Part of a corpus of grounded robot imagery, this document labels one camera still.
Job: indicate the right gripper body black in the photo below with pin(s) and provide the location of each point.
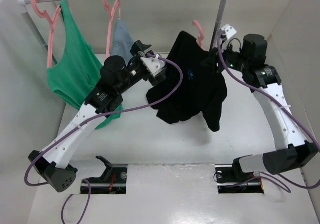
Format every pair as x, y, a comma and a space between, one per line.
236, 60

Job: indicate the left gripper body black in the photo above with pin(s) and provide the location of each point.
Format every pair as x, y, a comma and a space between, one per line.
135, 71

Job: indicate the pink hanger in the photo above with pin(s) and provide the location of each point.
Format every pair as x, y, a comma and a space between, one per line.
201, 35
52, 22
111, 14

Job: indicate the black t shirt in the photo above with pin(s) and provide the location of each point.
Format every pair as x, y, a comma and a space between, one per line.
201, 91

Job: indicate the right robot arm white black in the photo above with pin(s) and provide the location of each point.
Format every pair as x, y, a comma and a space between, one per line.
295, 147

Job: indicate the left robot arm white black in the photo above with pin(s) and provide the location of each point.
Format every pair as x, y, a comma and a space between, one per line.
53, 163

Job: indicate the blue denim garment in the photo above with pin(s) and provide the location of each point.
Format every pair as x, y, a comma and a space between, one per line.
122, 41

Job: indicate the green tank top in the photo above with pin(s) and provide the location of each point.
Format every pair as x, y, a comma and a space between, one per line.
78, 71

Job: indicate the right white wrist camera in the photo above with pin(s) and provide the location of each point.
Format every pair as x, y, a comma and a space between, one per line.
227, 32

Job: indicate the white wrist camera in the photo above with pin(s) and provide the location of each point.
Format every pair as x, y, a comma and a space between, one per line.
153, 65
227, 32

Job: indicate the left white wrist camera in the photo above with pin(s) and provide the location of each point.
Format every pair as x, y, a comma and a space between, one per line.
153, 65

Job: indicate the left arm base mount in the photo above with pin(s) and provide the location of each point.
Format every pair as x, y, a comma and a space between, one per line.
112, 181

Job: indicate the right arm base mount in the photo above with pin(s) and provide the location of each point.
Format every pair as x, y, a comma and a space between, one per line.
230, 183

